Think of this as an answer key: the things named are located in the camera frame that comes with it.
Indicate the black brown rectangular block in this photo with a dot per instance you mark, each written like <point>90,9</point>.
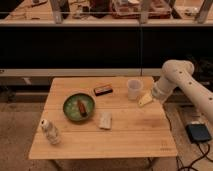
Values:
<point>102,90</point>

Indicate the black power box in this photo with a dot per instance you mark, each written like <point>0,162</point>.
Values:
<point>198,133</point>

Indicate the white ceramic cup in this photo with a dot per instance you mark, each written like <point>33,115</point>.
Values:
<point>134,87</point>

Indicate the long workbench shelf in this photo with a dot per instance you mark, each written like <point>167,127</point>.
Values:
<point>106,13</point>

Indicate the green ceramic bowl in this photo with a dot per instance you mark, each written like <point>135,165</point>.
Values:
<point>70,107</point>

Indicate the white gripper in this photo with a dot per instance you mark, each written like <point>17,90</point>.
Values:
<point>157,93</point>

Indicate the brown small bottle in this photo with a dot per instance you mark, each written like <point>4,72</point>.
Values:
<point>81,108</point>

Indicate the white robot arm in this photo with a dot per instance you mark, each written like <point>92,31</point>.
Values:
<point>178,73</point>

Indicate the wooden folding table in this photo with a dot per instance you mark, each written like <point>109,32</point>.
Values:
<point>119,127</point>

